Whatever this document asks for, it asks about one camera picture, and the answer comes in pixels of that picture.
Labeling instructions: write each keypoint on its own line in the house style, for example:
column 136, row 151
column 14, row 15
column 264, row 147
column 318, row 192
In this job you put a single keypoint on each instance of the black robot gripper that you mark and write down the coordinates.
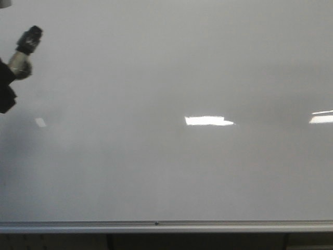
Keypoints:
column 8, row 96

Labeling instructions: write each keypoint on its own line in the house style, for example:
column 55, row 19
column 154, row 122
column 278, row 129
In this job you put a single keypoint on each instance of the white black whiteboard marker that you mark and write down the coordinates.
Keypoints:
column 19, row 63

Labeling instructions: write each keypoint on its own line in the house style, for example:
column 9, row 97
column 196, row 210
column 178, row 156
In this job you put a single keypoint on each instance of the white glossy whiteboard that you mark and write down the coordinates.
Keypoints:
column 169, row 110

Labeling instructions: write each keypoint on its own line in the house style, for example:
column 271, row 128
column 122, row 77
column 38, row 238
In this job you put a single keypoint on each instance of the aluminium whiteboard marker tray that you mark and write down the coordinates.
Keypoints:
column 167, row 226

